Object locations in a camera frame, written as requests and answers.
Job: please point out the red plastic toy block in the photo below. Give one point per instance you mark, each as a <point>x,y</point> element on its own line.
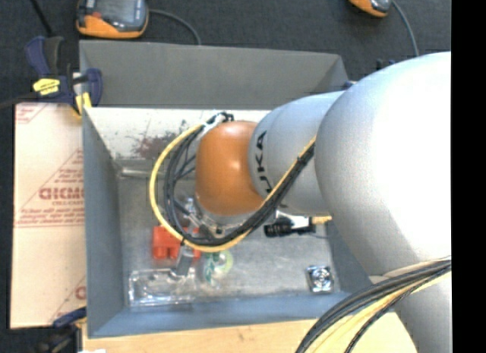
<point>162,244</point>

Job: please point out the clear plastic rectangular tray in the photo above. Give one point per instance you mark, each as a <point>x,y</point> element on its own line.
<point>152,290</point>

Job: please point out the grey metal bin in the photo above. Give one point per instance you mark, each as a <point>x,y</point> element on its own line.
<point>102,207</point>

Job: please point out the clear glass square dish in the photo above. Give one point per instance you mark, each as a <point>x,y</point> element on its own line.
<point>320,279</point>

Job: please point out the brown cardboard board red print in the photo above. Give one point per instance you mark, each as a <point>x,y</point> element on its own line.
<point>45,260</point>

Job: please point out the black cylinder on white bracket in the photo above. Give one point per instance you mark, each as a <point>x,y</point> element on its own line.
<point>279,228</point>

